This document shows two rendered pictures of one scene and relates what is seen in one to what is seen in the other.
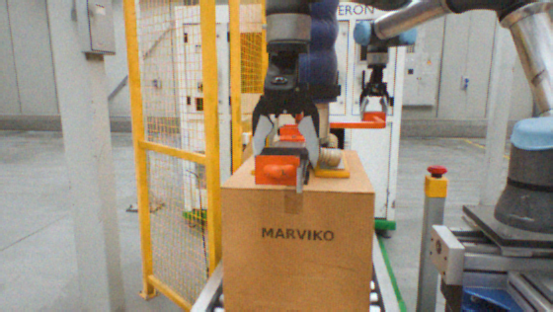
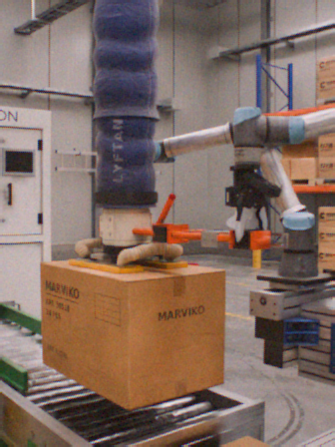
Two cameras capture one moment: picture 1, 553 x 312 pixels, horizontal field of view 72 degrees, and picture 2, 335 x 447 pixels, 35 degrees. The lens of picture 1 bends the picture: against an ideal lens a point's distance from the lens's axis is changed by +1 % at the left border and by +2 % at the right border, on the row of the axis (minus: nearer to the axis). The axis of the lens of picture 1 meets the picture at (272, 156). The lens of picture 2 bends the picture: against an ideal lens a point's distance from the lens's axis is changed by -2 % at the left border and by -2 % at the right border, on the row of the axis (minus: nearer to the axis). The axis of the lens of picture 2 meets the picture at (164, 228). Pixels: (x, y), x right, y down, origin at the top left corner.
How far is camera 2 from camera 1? 123 cm
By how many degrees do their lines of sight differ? 46
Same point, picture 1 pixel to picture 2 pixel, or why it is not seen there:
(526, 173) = (299, 243)
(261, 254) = (158, 336)
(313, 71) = (151, 181)
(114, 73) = not seen: outside the picture
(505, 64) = not seen: hidden behind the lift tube
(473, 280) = (288, 314)
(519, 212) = (298, 268)
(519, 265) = (303, 298)
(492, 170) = not seen: hidden behind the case
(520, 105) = (81, 225)
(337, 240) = (205, 312)
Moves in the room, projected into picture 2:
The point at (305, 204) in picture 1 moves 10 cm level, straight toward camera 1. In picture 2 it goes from (186, 286) to (209, 290)
